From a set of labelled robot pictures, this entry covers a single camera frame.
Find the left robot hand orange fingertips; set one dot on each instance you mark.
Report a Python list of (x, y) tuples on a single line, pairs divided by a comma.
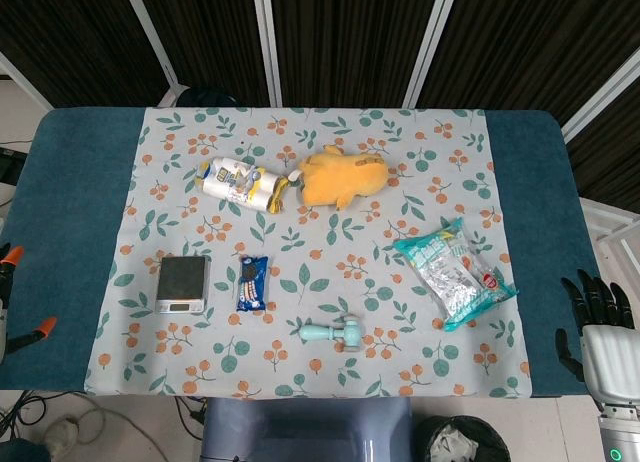
[(6, 277)]

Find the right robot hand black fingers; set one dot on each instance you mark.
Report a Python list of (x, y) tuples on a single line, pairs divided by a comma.
[(607, 347)]

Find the blue cookie packet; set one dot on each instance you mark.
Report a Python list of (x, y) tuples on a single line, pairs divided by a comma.
[(252, 284)]

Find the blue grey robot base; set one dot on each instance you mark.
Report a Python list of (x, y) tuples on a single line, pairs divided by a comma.
[(305, 432)]

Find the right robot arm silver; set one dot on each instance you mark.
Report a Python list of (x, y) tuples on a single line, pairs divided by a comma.
[(622, 434)]

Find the teal transparent candy bag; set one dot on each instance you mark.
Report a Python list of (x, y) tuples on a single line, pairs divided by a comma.
[(450, 277)]

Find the small digital kitchen scale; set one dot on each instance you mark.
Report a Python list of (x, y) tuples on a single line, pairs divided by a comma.
[(182, 279)]

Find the teal table cover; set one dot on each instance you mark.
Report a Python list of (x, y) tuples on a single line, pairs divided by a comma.
[(75, 207)]

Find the white metal rack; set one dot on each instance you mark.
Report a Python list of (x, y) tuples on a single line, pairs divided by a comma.
[(615, 227)]

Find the black trash bin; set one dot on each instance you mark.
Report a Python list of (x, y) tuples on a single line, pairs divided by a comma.
[(462, 442)]

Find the pack of white rolls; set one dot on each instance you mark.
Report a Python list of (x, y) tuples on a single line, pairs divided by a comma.
[(235, 179)]

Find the floral print tablecloth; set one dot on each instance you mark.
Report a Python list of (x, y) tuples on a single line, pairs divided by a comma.
[(350, 232)]

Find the mint green toy hammer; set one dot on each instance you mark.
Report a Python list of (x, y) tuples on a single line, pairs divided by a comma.
[(320, 332)]

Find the orange plush toy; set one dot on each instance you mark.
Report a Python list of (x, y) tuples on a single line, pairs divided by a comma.
[(340, 177)]

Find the white partition post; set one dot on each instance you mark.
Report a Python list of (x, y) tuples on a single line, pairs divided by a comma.
[(150, 32), (25, 79), (267, 42), (430, 42), (605, 89)]

